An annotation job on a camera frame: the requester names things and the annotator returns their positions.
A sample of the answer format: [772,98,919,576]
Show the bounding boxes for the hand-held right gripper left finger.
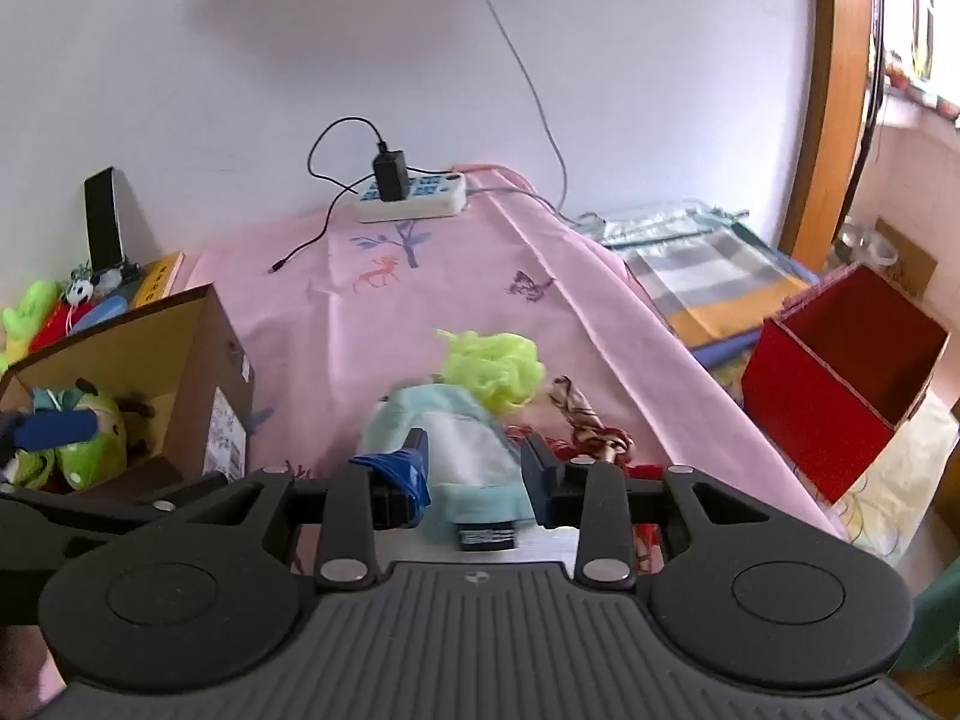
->
[184,427,434,593]

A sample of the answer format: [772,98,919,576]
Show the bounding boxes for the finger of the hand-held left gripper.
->
[0,406,101,461]
[0,472,230,542]

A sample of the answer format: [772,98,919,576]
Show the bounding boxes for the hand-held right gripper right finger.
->
[521,430,775,589]

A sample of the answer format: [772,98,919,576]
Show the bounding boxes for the green plush toy black eyes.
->
[0,382,152,494]

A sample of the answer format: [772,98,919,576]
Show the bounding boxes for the light blue white plush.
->
[353,382,538,542]

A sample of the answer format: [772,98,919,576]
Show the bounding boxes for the red brown braided doll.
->
[505,374,665,482]

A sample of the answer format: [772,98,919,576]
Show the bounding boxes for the neon green mesh pouf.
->
[434,328,548,416]

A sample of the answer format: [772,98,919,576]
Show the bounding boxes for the brown cardboard box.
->
[0,283,257,497]

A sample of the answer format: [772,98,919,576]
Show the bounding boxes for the teal plush toy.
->
[30,383,103,416]

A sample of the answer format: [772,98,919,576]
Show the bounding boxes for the small black labelled box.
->
[455,520,521,554]

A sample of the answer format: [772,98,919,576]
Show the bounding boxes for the red plush toy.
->
[28,300,98,350]

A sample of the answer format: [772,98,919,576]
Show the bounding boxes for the neon green plush toy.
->
[0,279,65,369]

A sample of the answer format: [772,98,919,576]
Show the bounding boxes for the blue glasses case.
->
[71,294,133,335]

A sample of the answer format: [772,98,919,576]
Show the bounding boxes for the small panda plush toy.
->
[63,265,121,309]

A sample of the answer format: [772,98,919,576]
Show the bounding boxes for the yellow book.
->
[130,250,185,309]

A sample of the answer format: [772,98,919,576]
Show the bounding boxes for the black smartphone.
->
[82,166,131,272]

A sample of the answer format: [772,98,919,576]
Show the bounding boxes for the grey orange plaid blanket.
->
[622,228,819,343]

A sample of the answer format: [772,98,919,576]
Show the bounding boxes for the white power strip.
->
[354,170,468,225]

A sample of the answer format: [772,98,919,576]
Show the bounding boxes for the clear plastic bag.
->
[569,200,752,249]

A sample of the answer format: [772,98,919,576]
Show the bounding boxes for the red box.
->
[740,263,950,506]

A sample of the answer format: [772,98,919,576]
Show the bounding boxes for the black charger plug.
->
[373,140,410,204]

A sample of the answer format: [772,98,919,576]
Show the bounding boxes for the pale floral cloth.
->
[831,388,960,565]

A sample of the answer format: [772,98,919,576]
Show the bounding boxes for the glass jar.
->
[835,217,898,268]

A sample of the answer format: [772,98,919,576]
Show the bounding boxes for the dark green cloth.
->
[895,558,960,680]

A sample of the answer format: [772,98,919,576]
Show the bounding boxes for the brown cardboard piece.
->
[873,218,941,302]

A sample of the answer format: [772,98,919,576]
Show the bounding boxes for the window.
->
[873,0,960,122]

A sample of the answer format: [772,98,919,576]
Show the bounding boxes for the black charger cable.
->
[268,116,386,275]

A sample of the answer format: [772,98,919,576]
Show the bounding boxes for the grey power cord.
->
[465,0,602,232]

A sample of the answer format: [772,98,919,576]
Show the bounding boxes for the wooden door frame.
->
[775,0,875,275]

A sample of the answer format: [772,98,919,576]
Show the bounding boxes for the black hanging cable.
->
[843,0,894,223]

